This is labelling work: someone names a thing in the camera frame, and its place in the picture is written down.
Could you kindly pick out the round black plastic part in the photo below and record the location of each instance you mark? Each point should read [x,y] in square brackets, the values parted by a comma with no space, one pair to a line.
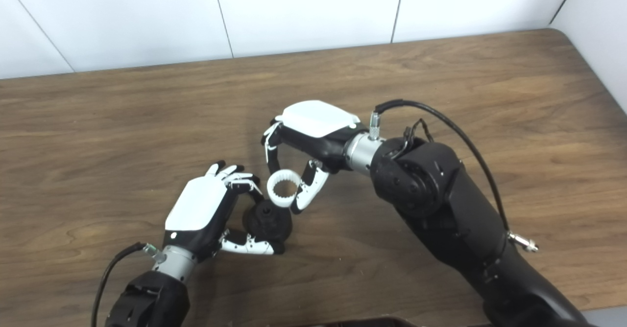
[267,221]

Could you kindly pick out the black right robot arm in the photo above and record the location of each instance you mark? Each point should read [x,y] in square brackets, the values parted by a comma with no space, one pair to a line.
[441,195]

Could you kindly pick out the white and black right hand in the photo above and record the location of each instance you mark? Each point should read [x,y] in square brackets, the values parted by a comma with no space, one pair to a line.
[318,119]

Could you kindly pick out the white and black left hand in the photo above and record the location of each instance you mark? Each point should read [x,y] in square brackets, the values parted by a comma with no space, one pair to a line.
[198,204]

